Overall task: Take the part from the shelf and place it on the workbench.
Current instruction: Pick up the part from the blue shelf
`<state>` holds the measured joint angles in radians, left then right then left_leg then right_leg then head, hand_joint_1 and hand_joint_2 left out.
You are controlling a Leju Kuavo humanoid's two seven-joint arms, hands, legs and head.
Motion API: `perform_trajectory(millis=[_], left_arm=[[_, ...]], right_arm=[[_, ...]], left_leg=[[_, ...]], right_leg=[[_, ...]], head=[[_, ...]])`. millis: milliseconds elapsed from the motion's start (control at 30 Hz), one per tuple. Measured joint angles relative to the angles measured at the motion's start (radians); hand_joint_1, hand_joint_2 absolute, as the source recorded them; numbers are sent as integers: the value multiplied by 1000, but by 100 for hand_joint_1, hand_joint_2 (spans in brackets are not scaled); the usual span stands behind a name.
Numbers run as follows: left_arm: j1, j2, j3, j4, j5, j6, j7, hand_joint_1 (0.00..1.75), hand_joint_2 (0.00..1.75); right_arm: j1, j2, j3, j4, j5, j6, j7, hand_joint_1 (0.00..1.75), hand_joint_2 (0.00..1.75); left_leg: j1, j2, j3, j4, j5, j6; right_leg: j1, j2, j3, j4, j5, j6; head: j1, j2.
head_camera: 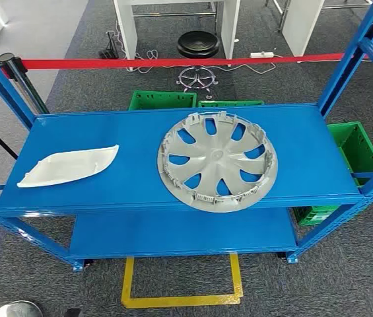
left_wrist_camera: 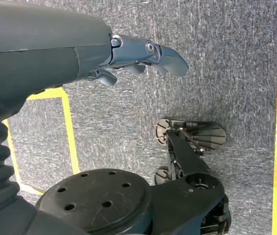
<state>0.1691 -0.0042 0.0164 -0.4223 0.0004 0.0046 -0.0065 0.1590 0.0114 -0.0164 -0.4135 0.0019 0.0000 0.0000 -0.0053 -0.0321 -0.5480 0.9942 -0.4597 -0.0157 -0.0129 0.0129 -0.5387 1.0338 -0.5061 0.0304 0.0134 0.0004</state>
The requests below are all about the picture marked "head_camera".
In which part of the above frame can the grey plastic wheel cover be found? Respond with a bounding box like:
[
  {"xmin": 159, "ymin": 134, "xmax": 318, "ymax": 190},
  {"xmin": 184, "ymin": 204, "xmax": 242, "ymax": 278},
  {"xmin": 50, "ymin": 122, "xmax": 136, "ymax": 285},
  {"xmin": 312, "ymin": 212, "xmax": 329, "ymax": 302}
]
[{"xmin": 157, "ymin": 110, "xmax": 278, "ymax": 214}]

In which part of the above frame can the blue metal shelf rack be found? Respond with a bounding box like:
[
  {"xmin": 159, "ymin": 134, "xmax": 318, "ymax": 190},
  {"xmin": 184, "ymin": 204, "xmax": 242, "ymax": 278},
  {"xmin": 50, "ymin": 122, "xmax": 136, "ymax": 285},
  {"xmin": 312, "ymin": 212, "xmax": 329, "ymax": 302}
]
[{"xmin": 0, "ymin": 0, "xmax": 373, "ymax": 273}]

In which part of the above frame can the green plastic crate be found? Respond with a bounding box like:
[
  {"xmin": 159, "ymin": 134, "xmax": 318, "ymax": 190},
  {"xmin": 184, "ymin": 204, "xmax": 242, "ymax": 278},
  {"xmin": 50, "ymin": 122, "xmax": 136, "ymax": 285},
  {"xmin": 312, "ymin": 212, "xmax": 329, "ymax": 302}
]
[
  {"xmin": 197, "ymin": 100, "xmax": 265, "ymax": 108},
  {"xmin": 293, "ymin": 122, "xmax": 373, "ymax": 227},
  {"xmin": 128, "ymin": 90, "xmax": 197, "ymax": 111}
]

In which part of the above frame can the red barrier belt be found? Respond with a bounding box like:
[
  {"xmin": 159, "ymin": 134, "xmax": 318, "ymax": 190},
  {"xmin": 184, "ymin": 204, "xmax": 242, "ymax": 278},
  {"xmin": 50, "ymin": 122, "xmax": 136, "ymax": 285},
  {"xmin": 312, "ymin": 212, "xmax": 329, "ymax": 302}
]
[{"xmin": 21, "ymin": 50, "xmax": 373, "ymax": 71}]

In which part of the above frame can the black round stool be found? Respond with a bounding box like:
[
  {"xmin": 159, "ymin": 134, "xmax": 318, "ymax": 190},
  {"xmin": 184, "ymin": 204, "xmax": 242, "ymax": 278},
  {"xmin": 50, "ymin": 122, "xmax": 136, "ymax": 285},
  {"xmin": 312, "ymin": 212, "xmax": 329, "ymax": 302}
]
[{"xmin": 176, "ymin": 30, "xmax": 221, "ymax": 95}]

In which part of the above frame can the yellow floor tape square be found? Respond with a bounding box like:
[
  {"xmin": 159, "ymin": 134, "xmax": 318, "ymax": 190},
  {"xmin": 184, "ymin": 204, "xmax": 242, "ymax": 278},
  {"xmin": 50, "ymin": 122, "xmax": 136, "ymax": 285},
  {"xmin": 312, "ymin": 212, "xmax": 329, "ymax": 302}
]
[{"xmin": 121, "ymin": 254, "xmax": 243, "ymax": 309}]

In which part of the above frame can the black floor stand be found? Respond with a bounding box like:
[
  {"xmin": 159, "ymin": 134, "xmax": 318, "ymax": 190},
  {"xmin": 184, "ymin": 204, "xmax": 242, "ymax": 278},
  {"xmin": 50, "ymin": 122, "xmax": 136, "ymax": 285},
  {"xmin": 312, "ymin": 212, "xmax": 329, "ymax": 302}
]
[{"xmin": 99, "ymin": 30, "xmax": 120, "ymax": 60}]

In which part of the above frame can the white plastic trim panel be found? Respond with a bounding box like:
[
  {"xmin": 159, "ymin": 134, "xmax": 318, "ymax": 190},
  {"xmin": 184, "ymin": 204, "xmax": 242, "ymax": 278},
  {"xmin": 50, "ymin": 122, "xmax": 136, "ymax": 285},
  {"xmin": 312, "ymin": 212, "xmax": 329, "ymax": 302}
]
[{"xmin": 16, "ymin": 145, "xmax": 120, "ymax": 189}]

